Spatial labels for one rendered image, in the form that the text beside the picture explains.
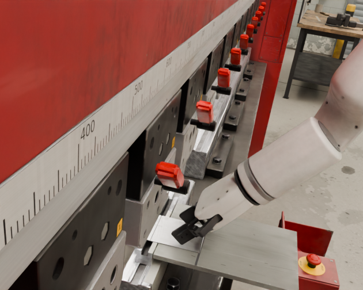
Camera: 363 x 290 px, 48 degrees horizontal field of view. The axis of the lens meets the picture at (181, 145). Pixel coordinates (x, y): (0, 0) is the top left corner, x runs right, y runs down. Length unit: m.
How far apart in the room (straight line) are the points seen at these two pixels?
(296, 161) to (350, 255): 2.05
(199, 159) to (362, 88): 0.68
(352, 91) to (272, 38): 2.21
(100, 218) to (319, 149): 0.41
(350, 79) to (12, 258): 0.54
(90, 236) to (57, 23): 0.17
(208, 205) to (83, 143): 0.48
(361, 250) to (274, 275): 2.01
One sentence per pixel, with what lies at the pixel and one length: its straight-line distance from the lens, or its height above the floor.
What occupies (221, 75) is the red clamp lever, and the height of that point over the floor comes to 1.30.
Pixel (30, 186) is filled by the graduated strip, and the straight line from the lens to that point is 0.22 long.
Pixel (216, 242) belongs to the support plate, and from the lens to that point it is 0.82.
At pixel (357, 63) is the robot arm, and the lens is 0.66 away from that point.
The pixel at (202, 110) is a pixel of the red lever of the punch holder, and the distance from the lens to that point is 0.58.
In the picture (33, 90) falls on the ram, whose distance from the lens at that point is 0.20.
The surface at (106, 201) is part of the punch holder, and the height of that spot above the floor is 1.32.
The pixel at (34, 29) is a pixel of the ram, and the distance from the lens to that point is 0.20.
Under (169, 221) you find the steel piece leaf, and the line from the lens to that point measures 0.85.
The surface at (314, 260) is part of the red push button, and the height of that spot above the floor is 0.81.
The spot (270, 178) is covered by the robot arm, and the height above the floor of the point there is 1.19.
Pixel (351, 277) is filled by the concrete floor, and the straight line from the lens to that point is 2.54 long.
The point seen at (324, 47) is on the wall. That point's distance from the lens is 8.36.
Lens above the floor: 1.51
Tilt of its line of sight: 26 degrees down
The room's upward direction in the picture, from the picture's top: 8 degrees clockwise
